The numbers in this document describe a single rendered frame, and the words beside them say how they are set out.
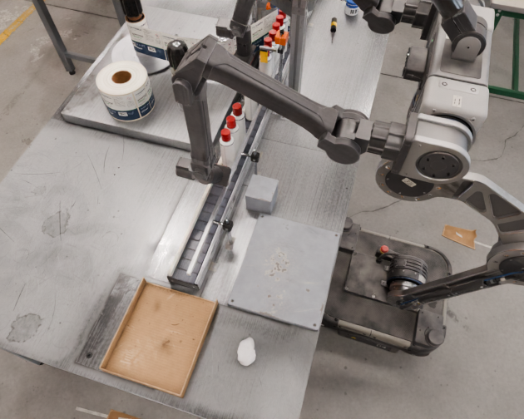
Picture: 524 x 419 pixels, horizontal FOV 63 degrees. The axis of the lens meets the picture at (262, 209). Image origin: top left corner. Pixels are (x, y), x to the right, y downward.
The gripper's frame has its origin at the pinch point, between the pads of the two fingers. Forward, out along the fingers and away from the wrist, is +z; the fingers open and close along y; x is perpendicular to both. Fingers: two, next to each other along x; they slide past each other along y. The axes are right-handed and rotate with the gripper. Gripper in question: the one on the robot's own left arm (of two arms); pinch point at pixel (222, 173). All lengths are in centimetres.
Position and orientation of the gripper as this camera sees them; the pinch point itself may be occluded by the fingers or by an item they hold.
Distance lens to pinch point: 154.4
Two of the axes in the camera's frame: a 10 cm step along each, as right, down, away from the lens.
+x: -2.3, 9.6, 1.6
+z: 1.9, -1.1, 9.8
